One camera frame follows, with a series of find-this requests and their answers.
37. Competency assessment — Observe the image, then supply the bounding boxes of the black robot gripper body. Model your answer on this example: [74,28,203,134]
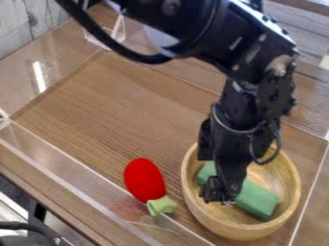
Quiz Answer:
[196,106,280,183]

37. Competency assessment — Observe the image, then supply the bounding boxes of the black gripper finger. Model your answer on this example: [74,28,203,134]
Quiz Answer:
[219,179,243,206]
[199,176,220,204]

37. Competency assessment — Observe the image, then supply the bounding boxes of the green rectangular block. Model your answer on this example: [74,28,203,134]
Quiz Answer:
[196,160,279,220]

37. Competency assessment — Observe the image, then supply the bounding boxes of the brown wooden bowl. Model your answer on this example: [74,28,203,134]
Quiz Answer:
[180,144,302,241]

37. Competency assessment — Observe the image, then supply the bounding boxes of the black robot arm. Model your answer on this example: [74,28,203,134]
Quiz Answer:
[54,0,298,204]

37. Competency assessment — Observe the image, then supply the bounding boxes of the red plush radish toy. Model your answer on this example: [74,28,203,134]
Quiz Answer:
[122,158,177,216]

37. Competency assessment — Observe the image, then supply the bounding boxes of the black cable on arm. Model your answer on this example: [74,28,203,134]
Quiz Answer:
[247,121,283,166]

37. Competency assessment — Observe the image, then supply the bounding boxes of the clear acrylic corner bracket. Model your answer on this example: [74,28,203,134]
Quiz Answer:
[82,15,125,51]

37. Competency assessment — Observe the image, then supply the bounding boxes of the black stand with cable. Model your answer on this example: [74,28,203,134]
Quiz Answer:
[0,203,76,246]

